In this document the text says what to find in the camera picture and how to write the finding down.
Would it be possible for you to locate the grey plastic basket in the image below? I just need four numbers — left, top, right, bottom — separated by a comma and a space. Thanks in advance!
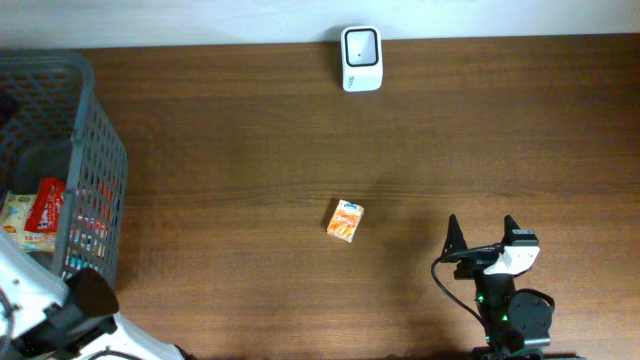
1, 50, 128, 283

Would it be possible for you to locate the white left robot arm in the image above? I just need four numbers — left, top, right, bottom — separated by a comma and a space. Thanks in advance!
1, 233, 194, 360

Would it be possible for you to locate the red candy bag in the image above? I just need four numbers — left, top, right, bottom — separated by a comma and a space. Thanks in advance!
24, 178, 66, 234

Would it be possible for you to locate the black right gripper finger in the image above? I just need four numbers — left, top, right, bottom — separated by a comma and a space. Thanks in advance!
502, 215, 522, 246
441, 214, 468, 256

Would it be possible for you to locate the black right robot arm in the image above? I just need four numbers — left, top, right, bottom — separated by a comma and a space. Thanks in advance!
430, 215, 580, 360

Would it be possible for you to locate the beige wet wipes pack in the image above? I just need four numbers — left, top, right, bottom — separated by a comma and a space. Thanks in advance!
1, 191, 56, 253

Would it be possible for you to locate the white barcode scanner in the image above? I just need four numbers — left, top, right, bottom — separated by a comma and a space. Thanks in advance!
340, 26, 384, 92

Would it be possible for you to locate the orange juice carton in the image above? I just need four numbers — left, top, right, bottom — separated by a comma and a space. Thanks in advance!
326, 199, 364, 243

